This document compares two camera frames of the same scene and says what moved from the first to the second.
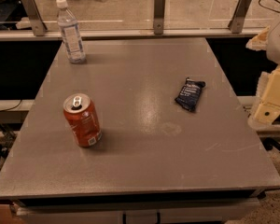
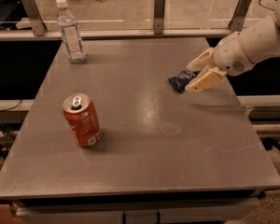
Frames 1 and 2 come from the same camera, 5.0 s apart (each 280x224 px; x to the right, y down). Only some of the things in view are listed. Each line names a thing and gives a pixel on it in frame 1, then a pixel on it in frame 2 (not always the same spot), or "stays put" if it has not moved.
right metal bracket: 236,24 stays put
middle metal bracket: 159,13 stays put
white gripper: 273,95 to 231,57
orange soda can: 83,120 stays put
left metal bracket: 35,19 stays put
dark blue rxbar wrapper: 189,97 to 179,81
